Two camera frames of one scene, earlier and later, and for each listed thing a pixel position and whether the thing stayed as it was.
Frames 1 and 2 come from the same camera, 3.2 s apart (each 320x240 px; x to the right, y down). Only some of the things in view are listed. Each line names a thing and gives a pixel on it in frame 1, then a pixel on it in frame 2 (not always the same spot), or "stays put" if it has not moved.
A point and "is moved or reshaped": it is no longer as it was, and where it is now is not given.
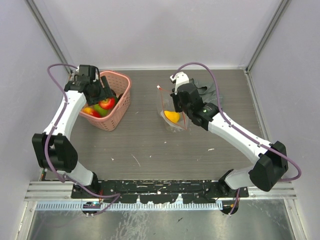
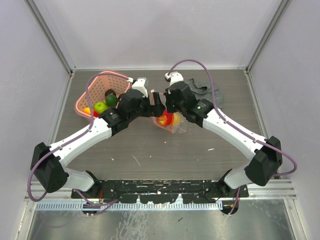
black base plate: (158, 191) stays put
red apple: (107, 104) to (166, 119)
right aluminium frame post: (281, 11) stays put
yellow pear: (173, 116) stays put
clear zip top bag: (166, 102) is moved or reshaped
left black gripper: (103, 94) to (158, 107)
